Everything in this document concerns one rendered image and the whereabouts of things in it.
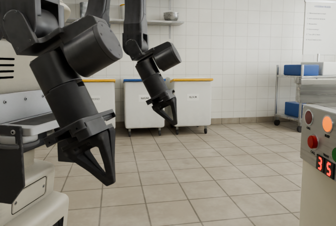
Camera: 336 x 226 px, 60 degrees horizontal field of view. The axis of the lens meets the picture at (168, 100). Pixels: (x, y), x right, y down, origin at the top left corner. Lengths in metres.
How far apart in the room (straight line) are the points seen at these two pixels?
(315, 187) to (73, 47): 0.66
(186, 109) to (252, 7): 2.03
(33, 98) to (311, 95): 0.68
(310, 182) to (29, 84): 0.75
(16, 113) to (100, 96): 3.06
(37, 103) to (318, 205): 0.73
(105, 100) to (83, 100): 3.34
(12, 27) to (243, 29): 4.54
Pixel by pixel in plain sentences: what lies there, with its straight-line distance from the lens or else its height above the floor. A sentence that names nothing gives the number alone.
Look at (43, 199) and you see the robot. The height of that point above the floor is 0.58.
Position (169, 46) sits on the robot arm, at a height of 0.99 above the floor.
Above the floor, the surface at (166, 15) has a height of 1.64.
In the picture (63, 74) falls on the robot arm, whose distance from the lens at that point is 0.42.
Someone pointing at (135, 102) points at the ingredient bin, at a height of 0.47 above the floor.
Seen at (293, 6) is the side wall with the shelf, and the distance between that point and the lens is 5.34.
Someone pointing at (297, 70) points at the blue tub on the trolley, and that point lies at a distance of 4.53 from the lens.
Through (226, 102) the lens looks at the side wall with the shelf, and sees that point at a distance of 4.77.
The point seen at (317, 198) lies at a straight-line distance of 0.84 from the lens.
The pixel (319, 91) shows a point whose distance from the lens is 0.83.
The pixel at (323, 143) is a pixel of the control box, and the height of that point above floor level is 0.77.
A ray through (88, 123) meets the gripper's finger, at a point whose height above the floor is 0.86.
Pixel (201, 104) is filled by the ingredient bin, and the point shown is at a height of 0.42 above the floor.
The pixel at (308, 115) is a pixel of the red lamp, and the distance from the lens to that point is 0.77.
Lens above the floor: 0.93
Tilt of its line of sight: 7 degrees down
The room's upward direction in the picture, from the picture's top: straight up
